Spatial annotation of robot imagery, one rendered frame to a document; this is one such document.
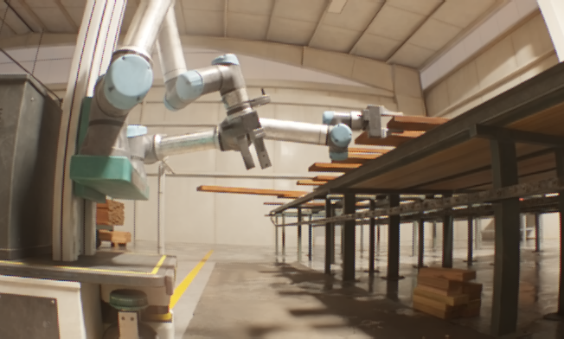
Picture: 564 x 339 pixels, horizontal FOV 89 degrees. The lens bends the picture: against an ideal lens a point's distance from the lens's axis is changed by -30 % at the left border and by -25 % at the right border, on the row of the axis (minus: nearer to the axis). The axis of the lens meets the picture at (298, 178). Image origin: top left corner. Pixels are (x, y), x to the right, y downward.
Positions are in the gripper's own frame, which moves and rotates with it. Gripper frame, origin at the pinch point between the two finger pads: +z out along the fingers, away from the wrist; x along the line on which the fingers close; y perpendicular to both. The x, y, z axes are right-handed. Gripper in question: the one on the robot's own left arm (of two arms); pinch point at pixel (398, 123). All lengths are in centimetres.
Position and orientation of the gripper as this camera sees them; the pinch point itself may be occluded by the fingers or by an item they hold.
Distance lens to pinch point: 158.4
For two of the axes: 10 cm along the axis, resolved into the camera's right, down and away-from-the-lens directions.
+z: 10.0, 0.0, 0.2
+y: -0.2, 1.4, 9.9
